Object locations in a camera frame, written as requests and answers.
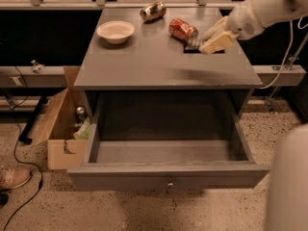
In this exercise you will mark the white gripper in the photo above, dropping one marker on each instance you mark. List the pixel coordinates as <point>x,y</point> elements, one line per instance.
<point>246,20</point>

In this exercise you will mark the dark rxbar chocolate bar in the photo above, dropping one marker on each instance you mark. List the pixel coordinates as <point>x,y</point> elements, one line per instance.
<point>193,45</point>

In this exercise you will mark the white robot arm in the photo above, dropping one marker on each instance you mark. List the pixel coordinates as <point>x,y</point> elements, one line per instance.
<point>287,204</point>

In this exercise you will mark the grey cabinet with top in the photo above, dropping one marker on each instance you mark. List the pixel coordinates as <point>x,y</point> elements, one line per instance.
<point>152,69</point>

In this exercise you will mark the open grey top drawer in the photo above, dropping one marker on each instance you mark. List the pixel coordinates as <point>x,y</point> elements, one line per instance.
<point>133,151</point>

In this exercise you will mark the red soda can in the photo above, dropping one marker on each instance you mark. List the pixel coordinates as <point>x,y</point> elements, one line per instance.
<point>182,30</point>

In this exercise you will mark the gold brown soda can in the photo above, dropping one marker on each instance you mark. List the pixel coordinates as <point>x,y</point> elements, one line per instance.
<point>153,11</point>

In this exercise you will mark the white ceramic bowl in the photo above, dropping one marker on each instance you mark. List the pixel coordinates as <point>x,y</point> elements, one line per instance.
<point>115,32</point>

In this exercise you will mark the silver can in box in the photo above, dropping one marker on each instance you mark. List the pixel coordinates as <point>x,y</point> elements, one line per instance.
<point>81,113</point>

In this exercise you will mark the green white packet in box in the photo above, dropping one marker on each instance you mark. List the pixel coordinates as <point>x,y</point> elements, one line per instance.
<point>84,131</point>

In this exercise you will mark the open cardboard box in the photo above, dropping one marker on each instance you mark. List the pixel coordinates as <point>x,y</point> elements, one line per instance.
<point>58,125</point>

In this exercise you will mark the small clear plastic object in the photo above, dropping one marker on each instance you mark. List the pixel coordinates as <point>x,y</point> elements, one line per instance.
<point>37,68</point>

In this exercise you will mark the black table leg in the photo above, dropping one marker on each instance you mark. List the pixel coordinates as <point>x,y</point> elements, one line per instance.
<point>23,137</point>

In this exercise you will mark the tan sneaker shoe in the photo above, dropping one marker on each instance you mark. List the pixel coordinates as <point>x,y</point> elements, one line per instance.
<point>14,178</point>

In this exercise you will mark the grey side rail shelf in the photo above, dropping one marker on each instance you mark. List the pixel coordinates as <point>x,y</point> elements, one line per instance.
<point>25,77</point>

